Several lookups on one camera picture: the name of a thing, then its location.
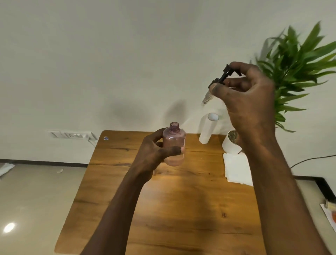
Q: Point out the person's left hand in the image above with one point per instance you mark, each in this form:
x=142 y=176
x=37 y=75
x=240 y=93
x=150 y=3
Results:
x=148 y=157

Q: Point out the person's right hand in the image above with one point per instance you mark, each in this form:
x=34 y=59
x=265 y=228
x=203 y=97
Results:
x=249 y=110

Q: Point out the person's right thumb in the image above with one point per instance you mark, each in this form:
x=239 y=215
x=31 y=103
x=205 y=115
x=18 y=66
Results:
x=219 y=92

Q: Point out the person's left thumb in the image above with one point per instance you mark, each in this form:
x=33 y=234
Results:
x=173 y=151

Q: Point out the pink translucent plastic bottle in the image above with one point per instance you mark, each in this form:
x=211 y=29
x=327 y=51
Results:
x=174 y=138

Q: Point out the black spray pump head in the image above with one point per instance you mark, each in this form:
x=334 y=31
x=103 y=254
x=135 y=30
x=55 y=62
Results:
x=224 y=76

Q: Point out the person's right forearm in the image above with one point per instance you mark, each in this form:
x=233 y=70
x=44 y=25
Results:
x=283 y=199

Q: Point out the person's left forearm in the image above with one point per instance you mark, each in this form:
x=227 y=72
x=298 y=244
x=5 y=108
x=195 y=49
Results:
x=115 y=218

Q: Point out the white cylindrical bottle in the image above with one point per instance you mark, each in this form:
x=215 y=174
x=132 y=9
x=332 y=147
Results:
x=207 y=128

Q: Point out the white plant pot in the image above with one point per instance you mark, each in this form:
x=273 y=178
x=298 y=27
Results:
x=230 y=147

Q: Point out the white paper napkin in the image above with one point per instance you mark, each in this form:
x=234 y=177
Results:
x=237 y=168

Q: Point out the green leafy plant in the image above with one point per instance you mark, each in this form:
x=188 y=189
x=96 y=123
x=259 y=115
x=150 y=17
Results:
x=296 y=65

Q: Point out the yellow box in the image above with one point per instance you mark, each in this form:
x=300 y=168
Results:
x=330 y=204

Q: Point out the white paper sheet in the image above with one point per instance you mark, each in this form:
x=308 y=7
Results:
x=329 y=218

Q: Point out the white crumpled paper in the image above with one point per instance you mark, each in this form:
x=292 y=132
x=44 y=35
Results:
x=5 y=169

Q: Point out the white wall socket panel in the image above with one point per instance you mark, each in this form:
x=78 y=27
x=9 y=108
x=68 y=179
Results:
x=69 y=135

